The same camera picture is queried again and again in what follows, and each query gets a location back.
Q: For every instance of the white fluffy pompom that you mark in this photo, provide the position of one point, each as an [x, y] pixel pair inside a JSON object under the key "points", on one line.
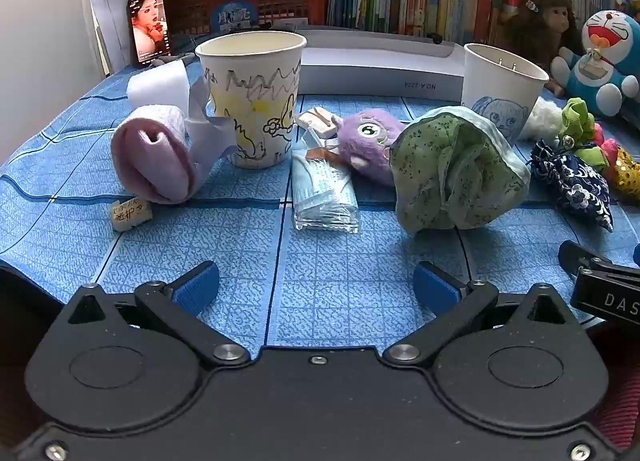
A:
{"points": [[542, 118]]}

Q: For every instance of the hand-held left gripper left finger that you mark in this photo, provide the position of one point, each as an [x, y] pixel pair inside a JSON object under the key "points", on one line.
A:
{"points": [[197, 287]]}

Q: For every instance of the small paper label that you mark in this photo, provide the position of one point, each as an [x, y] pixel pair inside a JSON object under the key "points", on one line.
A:
{"points": [[130, 215]]}

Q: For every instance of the gold sequin scrunchie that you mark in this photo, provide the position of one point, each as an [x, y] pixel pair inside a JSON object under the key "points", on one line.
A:
{"points": [[627, 171]]}

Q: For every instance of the blue round sign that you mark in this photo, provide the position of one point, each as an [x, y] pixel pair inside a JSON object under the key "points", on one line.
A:
{"points": [[234, 17]]}

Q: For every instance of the red plastic basket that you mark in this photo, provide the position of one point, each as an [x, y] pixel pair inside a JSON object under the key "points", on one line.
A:
{"points": [[290, 1]]}

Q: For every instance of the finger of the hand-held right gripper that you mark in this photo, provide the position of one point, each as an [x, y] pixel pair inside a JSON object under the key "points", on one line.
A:
{"points": [[575, 256]]}

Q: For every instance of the pack of blue face masks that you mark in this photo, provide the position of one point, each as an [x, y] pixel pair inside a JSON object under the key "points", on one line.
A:
{"points": [[320, 196]]}

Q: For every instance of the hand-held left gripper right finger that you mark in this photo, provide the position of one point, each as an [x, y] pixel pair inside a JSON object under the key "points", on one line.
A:
{"points": [[435, 288]]}

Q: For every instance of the green floral cloth pouch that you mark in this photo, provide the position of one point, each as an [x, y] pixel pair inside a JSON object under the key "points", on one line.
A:
{"points": [[450, 176]]}

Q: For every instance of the pink sock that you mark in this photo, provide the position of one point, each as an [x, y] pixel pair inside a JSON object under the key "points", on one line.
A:
{"points": [[150, 166]]}

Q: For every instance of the white cardboard box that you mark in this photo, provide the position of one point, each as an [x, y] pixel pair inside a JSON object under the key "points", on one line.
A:
{"points": [[380, 76]]}

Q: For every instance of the paper cup with blue drawing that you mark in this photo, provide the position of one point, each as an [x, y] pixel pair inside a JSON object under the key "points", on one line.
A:
{"points": [[500, 86]]}

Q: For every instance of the blue cat plush toy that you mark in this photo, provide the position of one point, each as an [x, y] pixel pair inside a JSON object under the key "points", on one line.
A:
{"points": [[600, 71]]}

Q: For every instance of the green scrunchie with bell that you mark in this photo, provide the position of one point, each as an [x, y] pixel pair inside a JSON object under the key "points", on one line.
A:
{"points": [[577, 118]]}

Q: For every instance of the small white snack packet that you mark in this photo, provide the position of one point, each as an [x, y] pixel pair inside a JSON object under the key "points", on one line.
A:
{"points": [[317, 120]]}

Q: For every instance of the navy floral scrunchie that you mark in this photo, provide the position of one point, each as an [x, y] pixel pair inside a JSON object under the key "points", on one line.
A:
{"points": [[575, 186]]}

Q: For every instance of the smartphone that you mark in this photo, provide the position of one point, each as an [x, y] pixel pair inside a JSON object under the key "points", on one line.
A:
{"points": [[150, 26]]}

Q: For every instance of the purple plush toy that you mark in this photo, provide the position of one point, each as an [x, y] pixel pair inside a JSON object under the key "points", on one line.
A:
{"points": [[367, 141]]}

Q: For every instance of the pink scrunchie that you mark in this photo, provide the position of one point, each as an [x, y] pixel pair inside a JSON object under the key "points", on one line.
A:
{"points": [[611, 148]]}

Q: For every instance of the paper cup with yellow drawing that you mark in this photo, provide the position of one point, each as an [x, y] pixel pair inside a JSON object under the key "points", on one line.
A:
{"points": [[250, 106]]}

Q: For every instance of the blue checkered tablecloth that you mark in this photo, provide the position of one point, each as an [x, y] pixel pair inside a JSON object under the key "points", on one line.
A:
{"points": [[325, 261]]}

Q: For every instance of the brown monkey doll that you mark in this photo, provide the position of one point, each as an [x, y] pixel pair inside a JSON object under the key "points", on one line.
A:
{"points": [[545, 26]]}

